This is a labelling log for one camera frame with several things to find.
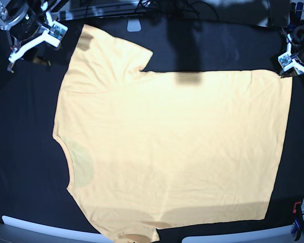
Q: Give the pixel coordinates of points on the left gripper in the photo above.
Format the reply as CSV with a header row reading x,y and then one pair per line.
x,y
292,64

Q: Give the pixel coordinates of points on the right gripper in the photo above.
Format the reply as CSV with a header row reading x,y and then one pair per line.
x,y
25,22

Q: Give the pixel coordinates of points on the yellow t-shirt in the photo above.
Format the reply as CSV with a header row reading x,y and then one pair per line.
x,y
156,150

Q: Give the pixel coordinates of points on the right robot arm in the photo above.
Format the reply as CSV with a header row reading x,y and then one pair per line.
x,y
4,25

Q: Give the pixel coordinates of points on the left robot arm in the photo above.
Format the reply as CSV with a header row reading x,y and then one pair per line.
x,y
292,60

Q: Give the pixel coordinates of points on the blue clamp top right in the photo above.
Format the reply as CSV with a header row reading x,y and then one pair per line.
x,y
295,14

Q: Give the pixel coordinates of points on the grey tag on cloth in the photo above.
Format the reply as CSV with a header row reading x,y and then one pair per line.
x,y
133,25

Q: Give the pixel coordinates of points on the black table cloth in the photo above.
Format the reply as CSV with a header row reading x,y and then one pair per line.
x,y
33,169

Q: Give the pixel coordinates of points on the red blue clamp bottom right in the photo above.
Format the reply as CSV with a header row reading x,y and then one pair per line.
x,y
298,221

